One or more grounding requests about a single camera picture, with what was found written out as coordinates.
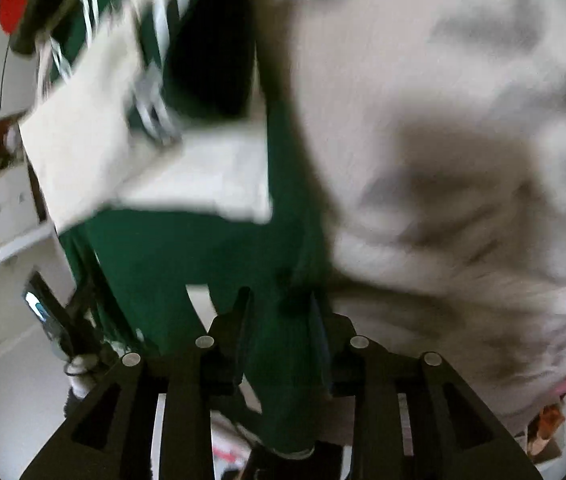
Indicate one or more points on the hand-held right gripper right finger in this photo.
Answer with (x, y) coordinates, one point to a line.
(319, 342)

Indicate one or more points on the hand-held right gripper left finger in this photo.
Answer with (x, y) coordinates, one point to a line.
(244, 345)

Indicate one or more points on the green jacket with white stripes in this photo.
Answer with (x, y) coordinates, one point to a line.
(173, 260)

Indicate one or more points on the white wardrobe shelf unit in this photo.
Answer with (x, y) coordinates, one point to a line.
(8, 85)

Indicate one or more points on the white grey floral blanket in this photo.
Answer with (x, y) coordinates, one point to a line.
(438, 110)

